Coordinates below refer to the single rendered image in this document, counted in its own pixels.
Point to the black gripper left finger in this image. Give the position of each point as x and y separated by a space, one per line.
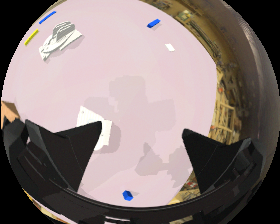
69 151

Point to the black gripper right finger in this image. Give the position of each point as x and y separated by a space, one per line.
210 158

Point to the small blue block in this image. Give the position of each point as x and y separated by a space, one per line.
128 196

